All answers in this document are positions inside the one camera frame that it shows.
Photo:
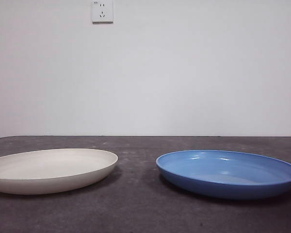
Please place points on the white wall socket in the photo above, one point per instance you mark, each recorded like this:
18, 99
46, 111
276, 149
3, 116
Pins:
102, 12

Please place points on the white round plate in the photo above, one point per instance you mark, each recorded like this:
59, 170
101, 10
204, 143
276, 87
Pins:
51, 170

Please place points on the blue round plate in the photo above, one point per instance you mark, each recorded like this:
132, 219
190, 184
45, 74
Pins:
223, 187

